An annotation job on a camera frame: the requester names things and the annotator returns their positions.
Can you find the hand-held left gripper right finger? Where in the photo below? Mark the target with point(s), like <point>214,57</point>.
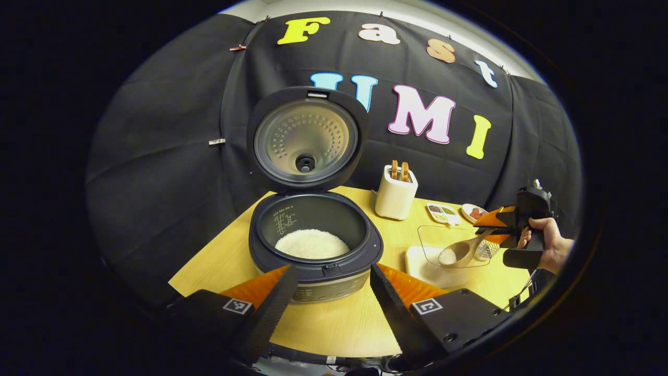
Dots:
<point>394,316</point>

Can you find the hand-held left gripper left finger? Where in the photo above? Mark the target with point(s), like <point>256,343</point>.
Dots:
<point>269,318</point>

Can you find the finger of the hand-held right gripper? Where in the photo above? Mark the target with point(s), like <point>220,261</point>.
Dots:
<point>502,239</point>
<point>498,216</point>

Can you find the wooden spoon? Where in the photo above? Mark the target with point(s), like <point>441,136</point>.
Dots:
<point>462,251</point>

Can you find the clear box of rice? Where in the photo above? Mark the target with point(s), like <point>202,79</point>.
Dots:
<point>422,266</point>

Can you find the white rice mound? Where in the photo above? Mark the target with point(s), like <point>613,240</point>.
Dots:
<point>312,244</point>

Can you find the black rice cooker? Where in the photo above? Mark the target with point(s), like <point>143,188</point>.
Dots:
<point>305,141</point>

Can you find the red meat slice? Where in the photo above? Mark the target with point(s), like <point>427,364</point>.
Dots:
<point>475,213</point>

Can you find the white round plate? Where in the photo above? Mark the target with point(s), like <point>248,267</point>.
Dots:
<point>466,213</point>

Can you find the white divided grain dish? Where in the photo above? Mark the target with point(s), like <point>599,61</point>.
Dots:
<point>442,213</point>

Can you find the toasted bread slice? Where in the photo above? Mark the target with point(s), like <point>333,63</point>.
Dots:
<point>394,169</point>
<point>405,171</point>

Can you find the white toaster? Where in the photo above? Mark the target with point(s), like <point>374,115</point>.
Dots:
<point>395,201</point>

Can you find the white cloth clip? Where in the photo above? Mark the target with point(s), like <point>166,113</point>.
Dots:
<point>217,141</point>

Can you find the black backdrop cloth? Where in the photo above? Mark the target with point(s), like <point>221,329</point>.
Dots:
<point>167,156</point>

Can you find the red cloth clip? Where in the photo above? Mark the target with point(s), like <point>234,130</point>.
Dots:
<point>238,47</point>

